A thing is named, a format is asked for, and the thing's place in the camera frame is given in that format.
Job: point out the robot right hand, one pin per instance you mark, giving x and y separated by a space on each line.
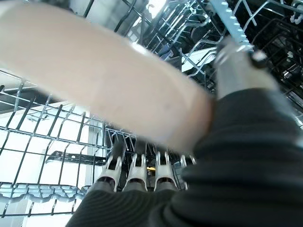
236 165

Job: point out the cream plate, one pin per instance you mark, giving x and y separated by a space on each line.
94 80

